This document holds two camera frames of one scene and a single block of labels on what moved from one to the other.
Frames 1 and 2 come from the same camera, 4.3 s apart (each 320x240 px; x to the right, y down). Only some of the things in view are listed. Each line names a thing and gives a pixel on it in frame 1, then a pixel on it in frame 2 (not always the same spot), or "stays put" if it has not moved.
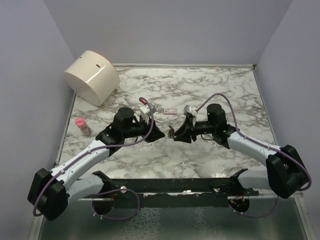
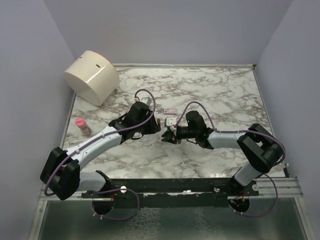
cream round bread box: (94, 75) stays put
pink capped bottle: (81, 123) stays put
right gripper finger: (184, 134) → (169, 137)
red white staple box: (170, 111) stays put
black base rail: (178, 193) stays put
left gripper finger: (155, 133) → (159, 127)
